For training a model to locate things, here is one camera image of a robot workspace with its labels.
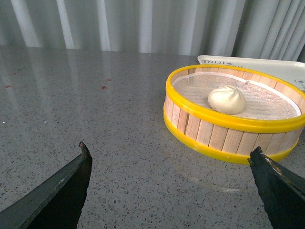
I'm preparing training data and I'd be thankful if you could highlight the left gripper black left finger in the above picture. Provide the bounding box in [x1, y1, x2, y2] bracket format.
[0, 142, 92, 229]

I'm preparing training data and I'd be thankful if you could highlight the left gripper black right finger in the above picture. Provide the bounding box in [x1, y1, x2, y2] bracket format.
[248, 147, 305, 229]

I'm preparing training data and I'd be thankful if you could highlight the white steamed bun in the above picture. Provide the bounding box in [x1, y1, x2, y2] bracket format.
[208, 85, 246, 115]

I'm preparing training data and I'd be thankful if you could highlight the cream rectangular tray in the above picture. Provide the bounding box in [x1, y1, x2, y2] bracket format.
[197, 55, 305, 91]

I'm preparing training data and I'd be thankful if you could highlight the white mesh steamer cloth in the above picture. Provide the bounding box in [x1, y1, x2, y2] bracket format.
[172, 72, 301, 120]

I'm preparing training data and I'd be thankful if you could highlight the yellow-rimmed bamboo steamer basket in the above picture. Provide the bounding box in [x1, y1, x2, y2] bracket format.
[163, 65, 305, 164]

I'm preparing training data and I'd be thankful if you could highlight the grey pleated curtain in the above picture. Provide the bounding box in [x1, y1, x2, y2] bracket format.
[0, 0, 305, 62]

